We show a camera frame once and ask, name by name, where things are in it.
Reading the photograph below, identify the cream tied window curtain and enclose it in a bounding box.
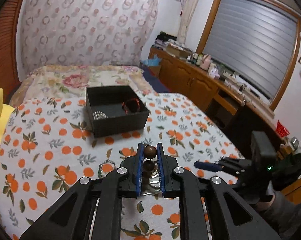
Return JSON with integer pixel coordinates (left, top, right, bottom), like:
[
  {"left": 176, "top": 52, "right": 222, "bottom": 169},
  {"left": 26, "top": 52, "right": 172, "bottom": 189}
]
[{"left": 177, "top": 0, "right": 199, "bottom": 44}]

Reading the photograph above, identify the red basket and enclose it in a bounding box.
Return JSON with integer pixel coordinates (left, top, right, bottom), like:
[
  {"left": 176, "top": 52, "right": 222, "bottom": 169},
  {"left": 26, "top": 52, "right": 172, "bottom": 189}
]
[{"left": 276, "top": 120, "right": 290, "bottom": 138}]

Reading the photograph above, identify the wooden cabinet counter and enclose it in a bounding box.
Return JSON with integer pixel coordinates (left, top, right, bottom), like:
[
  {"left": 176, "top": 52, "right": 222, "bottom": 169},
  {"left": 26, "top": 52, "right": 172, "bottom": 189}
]
[{"left": 148, "top": 45, "right": 301, "bottom": 205}]

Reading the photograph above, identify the white pearl necklace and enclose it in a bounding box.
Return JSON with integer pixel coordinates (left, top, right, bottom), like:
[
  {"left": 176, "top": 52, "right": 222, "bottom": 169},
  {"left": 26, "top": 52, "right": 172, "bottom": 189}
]
[{"left": 92, "top": 110, "right": 109, "bottom": 121}]

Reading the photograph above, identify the wooden louvered wardrobe door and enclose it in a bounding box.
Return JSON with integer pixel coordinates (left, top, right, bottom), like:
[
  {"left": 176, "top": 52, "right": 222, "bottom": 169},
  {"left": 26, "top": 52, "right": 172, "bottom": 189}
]
[{"left": 0, "top": 0, "right": 23, "bottom": 103}]

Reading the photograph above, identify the floral quilt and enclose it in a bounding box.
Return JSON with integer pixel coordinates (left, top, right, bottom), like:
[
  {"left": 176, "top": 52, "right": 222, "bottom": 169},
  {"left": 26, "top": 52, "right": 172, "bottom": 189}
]
[{"left": 10, "top": 64, "right": 154, "bottom": 107}]

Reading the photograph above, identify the blue tissue bag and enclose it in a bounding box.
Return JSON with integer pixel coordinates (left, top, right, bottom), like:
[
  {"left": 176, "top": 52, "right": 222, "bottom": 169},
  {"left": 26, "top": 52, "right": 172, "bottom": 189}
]
[{"left": 141, "top": 54, "right": 162, "bottom": 67}]

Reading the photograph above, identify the pink circle pattern curtain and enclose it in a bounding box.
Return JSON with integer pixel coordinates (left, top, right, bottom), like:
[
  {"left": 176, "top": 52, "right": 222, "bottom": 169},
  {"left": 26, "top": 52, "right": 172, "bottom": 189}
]
[{"left": 20, "top": 0, "right": 158, "bottom": 73}]

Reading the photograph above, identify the dark blue bed sheet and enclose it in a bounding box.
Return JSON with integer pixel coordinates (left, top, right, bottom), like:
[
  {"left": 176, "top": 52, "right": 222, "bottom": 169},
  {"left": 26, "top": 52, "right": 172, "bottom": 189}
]
[{"left": 139, "top": 64, "right": 170, "bottom": 93}]

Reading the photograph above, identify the stack of folded clothes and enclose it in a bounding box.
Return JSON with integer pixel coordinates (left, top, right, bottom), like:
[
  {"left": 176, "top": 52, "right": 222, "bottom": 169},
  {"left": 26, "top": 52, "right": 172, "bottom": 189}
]
[{"left": 153, "top": 31, "right": 177, "bottom": 49}]

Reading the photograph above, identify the black jewelry box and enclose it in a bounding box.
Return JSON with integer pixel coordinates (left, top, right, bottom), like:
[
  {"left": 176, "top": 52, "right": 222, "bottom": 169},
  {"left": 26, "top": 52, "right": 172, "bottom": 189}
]
[{"left": 86, "top": 86, "right": 150, "bottom": 138}]

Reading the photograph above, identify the red cord bracelet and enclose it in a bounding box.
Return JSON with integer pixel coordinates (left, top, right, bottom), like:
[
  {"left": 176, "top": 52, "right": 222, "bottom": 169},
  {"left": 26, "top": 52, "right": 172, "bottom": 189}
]
[{"left": 121, "top": 97, "right": 141, "bottom": 116}]

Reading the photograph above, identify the orange print white blanket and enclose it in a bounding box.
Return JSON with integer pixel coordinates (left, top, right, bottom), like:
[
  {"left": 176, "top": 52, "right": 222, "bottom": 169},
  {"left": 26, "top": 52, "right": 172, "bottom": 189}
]
[{"left": 0, "top": 93, "right": 241, "bottom": 239}]

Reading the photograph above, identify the brown wooden bead bracelet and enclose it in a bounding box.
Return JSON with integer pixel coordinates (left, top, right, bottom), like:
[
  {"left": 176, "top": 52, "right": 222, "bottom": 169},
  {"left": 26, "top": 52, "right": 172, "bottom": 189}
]
[{"left": 142, "top": 143, "right": 158, "bottom": 185}]

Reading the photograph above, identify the pink thermos jug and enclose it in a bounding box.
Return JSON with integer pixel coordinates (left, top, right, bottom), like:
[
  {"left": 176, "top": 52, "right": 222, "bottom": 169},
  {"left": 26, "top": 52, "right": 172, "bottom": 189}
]
[{"left": 200, "top": 54, "right": 211, "bottom": 71}]

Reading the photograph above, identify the cardboard box on counter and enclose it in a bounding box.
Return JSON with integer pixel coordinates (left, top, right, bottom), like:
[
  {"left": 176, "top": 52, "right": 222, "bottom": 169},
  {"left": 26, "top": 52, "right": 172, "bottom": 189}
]
[{"left": 165, "top": 44, "right": 193, "bottom": 59}]

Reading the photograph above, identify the grey window blind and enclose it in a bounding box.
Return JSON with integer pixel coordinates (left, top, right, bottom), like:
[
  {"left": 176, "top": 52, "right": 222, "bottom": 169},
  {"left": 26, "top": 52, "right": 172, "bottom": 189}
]
[{"left": 203, "top": 0, "right": 297, "bottom": 99}]

